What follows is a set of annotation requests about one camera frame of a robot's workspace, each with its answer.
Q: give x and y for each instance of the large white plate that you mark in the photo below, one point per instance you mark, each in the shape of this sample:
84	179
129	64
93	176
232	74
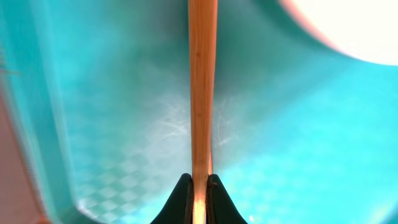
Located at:
362	29

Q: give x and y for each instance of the teal plastic tray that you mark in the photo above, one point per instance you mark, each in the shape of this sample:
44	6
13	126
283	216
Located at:
99	93

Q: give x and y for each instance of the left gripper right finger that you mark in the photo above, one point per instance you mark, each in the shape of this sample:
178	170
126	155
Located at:
220	209

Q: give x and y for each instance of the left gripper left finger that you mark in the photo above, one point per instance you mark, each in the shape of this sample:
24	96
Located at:
178	208

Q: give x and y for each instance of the wooden chopstick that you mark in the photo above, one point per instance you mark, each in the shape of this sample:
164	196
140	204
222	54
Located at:
202	19
210	164

